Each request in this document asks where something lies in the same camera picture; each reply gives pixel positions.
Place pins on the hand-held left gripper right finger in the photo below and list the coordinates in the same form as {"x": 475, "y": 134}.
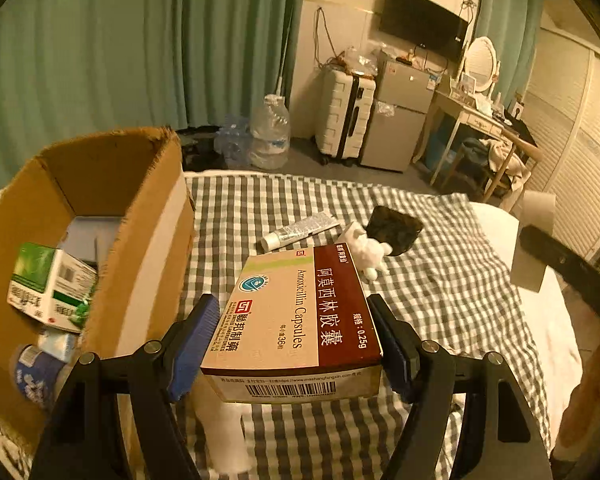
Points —
{"x": 400, "y": 355}

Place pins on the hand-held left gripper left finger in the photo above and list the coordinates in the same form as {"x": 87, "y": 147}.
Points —
{"x": 192, "y": 355}

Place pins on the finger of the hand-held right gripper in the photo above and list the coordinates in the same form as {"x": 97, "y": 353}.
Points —
{"x": 570, "y": 265}

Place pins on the brown white medicine box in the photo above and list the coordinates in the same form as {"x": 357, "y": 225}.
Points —
{"x": 290, "y": 320}

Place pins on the white plush toy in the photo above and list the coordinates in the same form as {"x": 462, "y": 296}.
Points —
{"x": 367, "y": 252}

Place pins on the brown cardboard box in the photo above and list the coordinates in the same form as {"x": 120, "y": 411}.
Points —
{"x": 145, "y": 240}

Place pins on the dark patterned pouch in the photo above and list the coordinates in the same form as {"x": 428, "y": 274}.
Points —
{"x": 395, "y": 227}

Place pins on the white ointment tube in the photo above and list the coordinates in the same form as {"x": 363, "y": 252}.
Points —
{"x": 300, "y": 230}

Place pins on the white green medicine box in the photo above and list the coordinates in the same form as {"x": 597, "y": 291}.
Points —
{"x": 35, "y": 270}

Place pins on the person's right forearm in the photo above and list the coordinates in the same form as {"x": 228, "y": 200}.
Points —
{"x": 590, "y": 400}

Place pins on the checked blanket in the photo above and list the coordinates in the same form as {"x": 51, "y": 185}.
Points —
{"x": 430, "y": 285}

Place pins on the pile of clothes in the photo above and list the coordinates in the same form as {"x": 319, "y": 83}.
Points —
{"x": 505, "y": 160}

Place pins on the white louvred wardrobe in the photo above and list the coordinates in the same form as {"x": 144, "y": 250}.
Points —
{"x": 570, "y": 135}

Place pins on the wooden chair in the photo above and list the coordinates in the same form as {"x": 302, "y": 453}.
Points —
{"x": 520, "y": 144}

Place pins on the small pale green box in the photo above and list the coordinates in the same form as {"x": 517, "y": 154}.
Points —
{"x": 55, "y": 342}

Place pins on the black laptop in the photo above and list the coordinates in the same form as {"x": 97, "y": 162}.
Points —
{"x": 522, "y": 132}

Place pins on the blue white bottle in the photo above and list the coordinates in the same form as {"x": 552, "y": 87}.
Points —
{"x": 37, "y": 375}

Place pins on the white dressing table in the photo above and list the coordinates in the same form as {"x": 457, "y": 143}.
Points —
{"x": 475, "y": 120}

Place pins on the blue storage bin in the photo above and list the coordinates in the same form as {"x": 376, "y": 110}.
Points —
{"x": 437, "y": 140}

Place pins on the black bag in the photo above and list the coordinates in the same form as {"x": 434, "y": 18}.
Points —
{"x": 200, "y": 147}

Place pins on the pack of small water bottles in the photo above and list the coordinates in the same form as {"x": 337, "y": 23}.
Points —
{"x": 232, "y": 140}

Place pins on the white oval mirror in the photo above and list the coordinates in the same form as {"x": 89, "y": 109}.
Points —
{"x": 480, "y": 60}

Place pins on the grey mini fridge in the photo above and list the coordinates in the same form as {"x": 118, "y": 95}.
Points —
{"x": 395, "y": 125}

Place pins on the large clear water bottle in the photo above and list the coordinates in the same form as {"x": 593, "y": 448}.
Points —
{"x": 270, "y": 135}

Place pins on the white suitcase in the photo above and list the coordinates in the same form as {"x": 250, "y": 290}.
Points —
{"x": 342, "y": 115}

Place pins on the narrow green curtain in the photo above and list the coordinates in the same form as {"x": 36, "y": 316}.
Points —
{"x": 510, "y": 20}

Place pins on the white pole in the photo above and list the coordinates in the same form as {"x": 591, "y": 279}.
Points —
{"x": 280, "y": 82}

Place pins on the clear plastic bag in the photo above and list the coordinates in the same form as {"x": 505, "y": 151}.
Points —
{"x": 355, "y": 57}

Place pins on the wide green curtain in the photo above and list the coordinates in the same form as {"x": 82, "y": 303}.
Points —
{"x": 130, "y": 50}

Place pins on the black wall television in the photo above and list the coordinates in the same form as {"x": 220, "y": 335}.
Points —
{"x": 420, "y": 17}

